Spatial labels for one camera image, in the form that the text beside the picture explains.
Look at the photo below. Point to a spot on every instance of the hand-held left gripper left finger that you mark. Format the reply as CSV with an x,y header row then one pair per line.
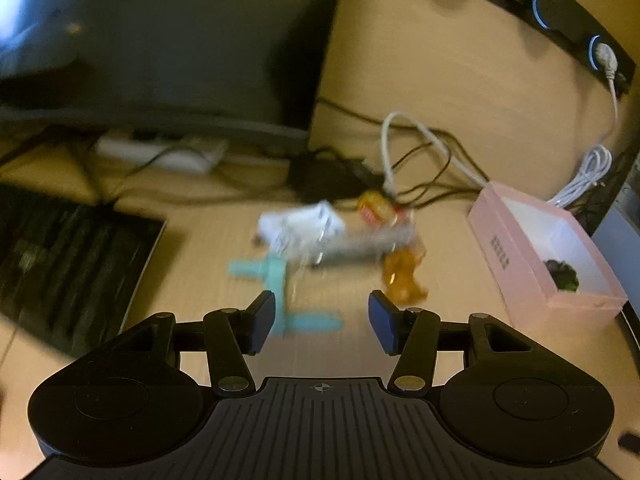
x,y
262,320

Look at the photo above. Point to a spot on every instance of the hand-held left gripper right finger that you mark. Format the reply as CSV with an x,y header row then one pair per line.
x,y
382,325

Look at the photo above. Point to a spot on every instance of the teal plastic crank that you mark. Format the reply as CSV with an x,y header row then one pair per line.
x,y
277,275

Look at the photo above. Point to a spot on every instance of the orange bear figure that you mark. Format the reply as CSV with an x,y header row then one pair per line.
x,y
400,275

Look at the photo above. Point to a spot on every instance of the grey cylindrical object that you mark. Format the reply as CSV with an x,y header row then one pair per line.
x,y
365,247

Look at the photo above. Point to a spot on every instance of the clear white plastic packet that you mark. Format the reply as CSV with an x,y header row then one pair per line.
x,y
300,227

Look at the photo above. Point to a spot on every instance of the yellow red snack packet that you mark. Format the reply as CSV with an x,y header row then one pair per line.
x,y
375,205

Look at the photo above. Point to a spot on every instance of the pink cardboard box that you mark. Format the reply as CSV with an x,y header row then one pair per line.
x,y
505,265

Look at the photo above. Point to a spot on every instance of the black power adapter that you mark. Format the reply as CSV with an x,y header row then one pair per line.
x,y
325,180

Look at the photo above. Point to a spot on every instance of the white power strip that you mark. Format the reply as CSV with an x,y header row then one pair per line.
x,y
150,152

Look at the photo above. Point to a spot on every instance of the black keyboard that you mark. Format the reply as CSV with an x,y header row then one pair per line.
x,y
65,270

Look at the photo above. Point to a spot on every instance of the large computer monitor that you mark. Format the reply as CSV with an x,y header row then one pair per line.
x,y
620,230

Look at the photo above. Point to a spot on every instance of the dark computer monitor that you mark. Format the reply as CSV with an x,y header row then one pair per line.
x,y
150,50

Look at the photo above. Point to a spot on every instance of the black socket strip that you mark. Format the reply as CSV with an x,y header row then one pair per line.
x,y
565,20

